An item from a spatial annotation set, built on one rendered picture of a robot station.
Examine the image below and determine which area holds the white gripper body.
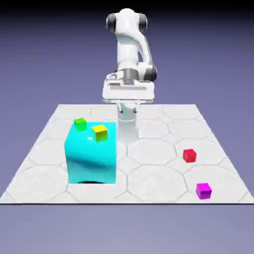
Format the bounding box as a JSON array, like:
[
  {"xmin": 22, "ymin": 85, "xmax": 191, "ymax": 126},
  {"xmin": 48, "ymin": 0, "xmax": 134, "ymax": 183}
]
[{"xmin": 102, "ymin": 78, "xmax": 156, "ymax": 104}]

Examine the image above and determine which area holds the small yellow cube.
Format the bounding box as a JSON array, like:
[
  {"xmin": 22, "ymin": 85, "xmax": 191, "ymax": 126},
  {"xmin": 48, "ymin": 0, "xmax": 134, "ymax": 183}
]
[{"xmin": 91, "ymin": 124, "xmax": 108, "ymax": 143}]

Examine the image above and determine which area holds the small green cube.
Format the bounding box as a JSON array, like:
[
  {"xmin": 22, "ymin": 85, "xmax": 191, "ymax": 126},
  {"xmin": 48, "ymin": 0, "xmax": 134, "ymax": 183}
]
[{"xmin": 73, "ymin": 117, "xmax": 88, "ymax": 132}]

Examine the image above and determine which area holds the small red cube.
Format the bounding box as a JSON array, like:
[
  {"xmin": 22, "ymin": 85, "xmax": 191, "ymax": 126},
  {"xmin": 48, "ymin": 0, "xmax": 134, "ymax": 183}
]
[{"xmin": 183, "ymin": 148, "xmax": 197, "ymax": 164}]

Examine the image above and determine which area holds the small magenta cube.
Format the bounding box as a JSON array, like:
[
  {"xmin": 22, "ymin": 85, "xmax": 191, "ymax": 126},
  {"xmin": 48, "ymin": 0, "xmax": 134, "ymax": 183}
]
[{"xmin": 195, "ymin": 183, "xmax": 212, "ymax": 200}]

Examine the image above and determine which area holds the large cyan box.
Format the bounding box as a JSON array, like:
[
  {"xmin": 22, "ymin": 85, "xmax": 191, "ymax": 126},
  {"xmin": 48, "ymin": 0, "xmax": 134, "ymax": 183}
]
[{"xmin": 63, "ymin": 122, "xmax": 117, "ymax": 185}]

